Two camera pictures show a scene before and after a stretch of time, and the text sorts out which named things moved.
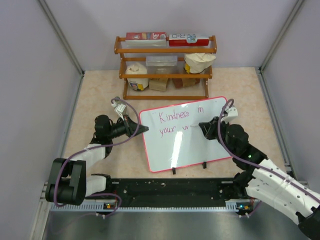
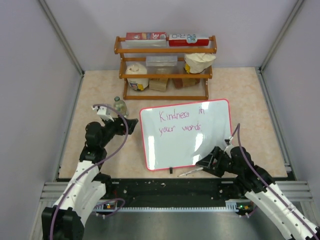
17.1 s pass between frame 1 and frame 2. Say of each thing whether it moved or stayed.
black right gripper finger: moved
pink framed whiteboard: stayed
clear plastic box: stayed
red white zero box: stayed
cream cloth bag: stayed
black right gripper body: moved
